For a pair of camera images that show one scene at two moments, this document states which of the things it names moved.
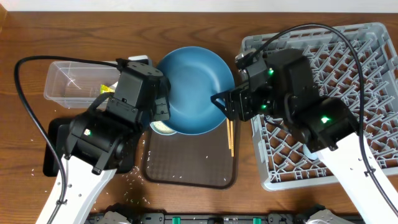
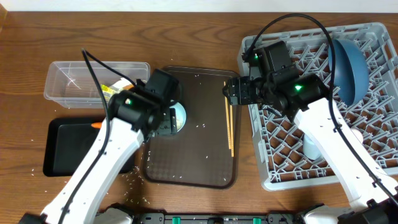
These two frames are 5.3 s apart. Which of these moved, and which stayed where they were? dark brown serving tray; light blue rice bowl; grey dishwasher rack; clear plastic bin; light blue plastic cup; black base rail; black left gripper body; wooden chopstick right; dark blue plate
Moved: dark blue plate; black left gripper body; light blue rice bowl
Stayed: dark brown serving tray; clear plastic bin; black base rail; grey dishwasher rack; wooden chopstick right; light blue plastic cup
